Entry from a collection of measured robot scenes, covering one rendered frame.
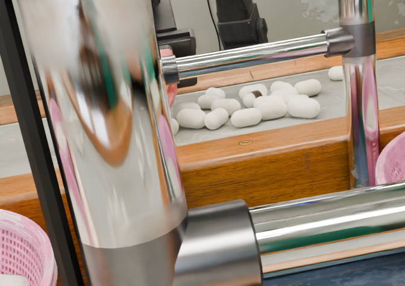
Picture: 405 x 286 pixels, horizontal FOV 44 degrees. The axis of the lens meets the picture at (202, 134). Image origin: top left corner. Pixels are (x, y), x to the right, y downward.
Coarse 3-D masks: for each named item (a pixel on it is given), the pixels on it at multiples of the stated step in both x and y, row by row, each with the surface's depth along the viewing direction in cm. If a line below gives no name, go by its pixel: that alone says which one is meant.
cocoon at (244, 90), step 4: (256, 84) 62; (260, 84) 62; (244, 88) 62; (248, 88) 62; (252, 88) 62; (256, 88) 62; (260, 88) 62; (264, 88) 62; (240, 92) 62; (244, 92) 62; (248, 92) 61; (240, 96) 62
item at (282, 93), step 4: (284, 88) 58; (288, 88) 58; (292, 88) 58; (272, 92) 57; (276, 92) 57; (280, 92) 57; (284, 92) 57; (288, 92) 57; (292, 92) 57; (296, 92) 57; (280, 96) 57; (284, 96) 57
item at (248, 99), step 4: (264, 92) 60; (244, 96) 59; (248, 96) 59; (252, 96) 59; (244, 100) 59; (248, 100) 59; (252, 100) 59; (244, 104) 59; (248, 104) 59; (252, 104) 59
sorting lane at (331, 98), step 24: (312, 72) 73; (384, 72) 67; (192, 96) 70; (312, 96) 60; (336, 96) 59; (384, 96) 56; (264, 120) 54; (288, 120) 53; (312, 120) 51; (0, 144) 61; (48, 144) 58; (0, 168) 52; (24, 168) 51
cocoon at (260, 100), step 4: (260, 96) 56; (264, 96) 56; (268, 96) 55; (272, 96) 55; (276, 96) 55; (256, 100) 56; (260, 100) 55; (264, 100) 55; (268, 100) 55; (272, 100) 55; (276, 100) 55; (280, 100) 55; (256, 104) 56
